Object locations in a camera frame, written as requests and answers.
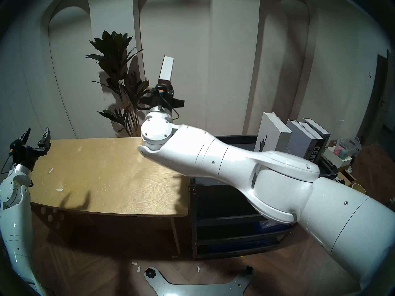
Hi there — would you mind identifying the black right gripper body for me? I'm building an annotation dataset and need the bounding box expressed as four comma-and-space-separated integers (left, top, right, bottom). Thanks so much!
138, 89, 185, 113

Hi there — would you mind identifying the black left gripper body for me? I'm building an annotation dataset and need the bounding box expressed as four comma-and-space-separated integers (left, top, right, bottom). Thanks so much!
13, 144, 52, 173

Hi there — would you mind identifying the brown HOMES book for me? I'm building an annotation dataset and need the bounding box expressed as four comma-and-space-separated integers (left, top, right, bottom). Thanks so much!
158, 55, 175, 90

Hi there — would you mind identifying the white Statue of Liberty book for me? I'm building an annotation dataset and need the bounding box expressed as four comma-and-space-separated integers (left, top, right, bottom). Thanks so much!
254, 112, 292, 153

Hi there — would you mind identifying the grey Discontent book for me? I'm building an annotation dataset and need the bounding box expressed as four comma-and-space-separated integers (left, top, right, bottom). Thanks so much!
285, 119, 324, 159

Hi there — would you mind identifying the black CENTURY book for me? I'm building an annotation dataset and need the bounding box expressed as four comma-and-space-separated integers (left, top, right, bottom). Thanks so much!
301, 122, 325, 164

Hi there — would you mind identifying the grey iaura book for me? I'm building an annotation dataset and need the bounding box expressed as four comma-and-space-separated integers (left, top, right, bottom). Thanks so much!
304, 118, 331, 148

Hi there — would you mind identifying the black three-tier shelf cart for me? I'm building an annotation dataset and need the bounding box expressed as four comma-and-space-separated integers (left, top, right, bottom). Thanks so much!
189, 135, 338, 259

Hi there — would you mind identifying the dark green leafy plant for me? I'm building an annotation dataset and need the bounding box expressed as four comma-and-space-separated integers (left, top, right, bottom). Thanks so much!
85, 30, 151, 137

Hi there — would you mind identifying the light wooden table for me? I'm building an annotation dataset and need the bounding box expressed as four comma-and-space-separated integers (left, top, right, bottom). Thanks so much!
29, 136, 189, 255

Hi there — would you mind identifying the flat blue bin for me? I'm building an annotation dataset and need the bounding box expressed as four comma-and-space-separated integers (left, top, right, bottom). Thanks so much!
206, 239, 269, 253

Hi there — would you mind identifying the white box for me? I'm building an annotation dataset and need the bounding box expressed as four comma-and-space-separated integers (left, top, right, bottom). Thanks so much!
324, 146, 352, 169

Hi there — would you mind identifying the clear plastic storage box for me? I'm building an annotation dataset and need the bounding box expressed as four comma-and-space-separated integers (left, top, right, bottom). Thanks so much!
335, 138, 362, 159

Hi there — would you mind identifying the brown cardboard box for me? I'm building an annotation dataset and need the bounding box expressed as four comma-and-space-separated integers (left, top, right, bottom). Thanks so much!
336, 166, 358, 186

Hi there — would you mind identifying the dark door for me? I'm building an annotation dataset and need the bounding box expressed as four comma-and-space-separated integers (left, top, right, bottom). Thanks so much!
358, 50, 395, 145

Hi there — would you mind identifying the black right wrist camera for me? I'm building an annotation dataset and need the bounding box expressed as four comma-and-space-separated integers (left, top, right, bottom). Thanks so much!
154, 83, 174, 97

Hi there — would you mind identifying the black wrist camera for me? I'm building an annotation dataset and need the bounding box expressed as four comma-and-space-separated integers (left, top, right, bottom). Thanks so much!
9, 140, 23, 158
154, 83, 174, 97

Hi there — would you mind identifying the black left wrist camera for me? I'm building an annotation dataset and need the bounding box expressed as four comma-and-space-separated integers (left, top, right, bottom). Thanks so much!
9, 140, 23, 158

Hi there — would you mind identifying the black right camera cable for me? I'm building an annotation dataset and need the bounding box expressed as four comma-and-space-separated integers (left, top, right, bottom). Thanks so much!
157, 93, 181, 121

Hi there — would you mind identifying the black camera cable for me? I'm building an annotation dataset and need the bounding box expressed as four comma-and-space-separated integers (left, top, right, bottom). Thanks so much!
0, 155, 13, 175
157, 93, 181, 121

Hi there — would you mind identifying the black left camera cable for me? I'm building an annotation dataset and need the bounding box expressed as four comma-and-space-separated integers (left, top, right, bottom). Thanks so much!
0, 155, 13, 175

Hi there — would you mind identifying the grey metal robot base plate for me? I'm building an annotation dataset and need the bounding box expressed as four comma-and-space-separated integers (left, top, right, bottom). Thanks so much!
144, 266, 256, 296

